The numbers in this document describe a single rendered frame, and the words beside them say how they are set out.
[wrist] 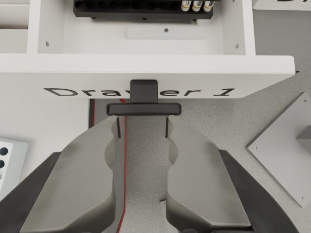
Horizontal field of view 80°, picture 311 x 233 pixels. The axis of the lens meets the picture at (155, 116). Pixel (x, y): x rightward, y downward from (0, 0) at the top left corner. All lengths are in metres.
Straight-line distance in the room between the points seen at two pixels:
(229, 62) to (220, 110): 1.00
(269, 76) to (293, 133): 1.14
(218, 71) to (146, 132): 0.93
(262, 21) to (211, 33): 0.16
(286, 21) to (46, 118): 0.48
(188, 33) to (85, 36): 0.14
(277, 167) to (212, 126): 0.43
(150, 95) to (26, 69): 0.11
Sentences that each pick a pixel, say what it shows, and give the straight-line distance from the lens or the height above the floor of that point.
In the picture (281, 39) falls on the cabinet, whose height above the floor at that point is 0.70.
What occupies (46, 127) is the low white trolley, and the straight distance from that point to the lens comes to 0.37.
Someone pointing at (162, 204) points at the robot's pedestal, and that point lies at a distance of 1.14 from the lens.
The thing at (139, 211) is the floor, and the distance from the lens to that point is 1.16.
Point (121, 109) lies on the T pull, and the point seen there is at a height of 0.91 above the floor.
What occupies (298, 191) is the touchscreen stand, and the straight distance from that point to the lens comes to 1.39.
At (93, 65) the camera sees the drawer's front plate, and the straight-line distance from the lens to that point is 0.18.
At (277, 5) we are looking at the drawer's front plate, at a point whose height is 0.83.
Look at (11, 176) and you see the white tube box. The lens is 0.38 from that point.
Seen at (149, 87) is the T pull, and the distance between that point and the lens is 0.19.
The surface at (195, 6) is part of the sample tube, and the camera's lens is 0.27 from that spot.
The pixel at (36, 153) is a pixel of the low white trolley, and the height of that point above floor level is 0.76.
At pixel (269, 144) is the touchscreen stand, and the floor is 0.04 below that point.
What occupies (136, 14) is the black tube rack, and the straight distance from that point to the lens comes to 0.27.
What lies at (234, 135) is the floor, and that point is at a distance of 1.21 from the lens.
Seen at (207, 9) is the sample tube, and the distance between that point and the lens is 0.28.
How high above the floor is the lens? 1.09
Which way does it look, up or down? 83 degrees down
